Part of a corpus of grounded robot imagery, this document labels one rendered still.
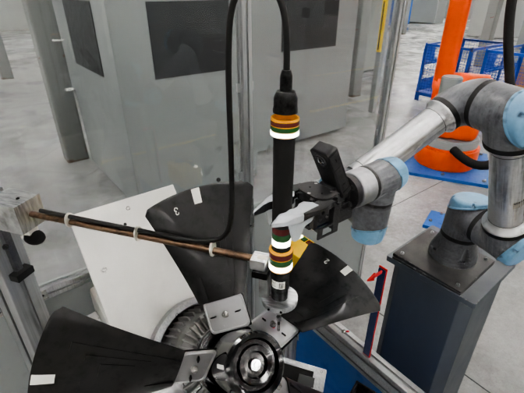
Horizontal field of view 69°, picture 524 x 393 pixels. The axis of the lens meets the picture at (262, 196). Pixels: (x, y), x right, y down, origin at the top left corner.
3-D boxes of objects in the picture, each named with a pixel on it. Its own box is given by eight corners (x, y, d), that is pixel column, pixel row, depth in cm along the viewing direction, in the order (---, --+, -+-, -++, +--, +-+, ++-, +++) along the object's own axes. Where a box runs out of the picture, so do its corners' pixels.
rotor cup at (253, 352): (180, 372, 74) (203, 381, 63) (221, 308, 81) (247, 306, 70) (236, 412, 77) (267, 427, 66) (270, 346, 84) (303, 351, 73)
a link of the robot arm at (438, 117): (462, 60, 97) (308, 175, 96) (500, 69, 88) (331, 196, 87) (469, 97, 104) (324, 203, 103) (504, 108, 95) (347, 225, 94)
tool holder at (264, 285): (246, 306, 73) (246, 267, 68) (258, 283, 79) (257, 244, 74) (292, 317, 70) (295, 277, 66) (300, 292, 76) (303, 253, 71)
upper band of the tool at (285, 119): (267, 139, 57) (267, 119, 55) (274, 129, 60) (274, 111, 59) (295, 142, 56) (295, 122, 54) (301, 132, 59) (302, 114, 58)
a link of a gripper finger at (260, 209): (254, 237, 66) (299, 224, 70) (254, 207, 63) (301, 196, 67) (246, 228, 68) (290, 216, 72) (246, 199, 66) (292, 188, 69)
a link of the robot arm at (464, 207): (459, 217, 132) (471, 183, 125) (493, 239, 121) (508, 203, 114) (432, 224, 128) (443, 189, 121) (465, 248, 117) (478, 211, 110)
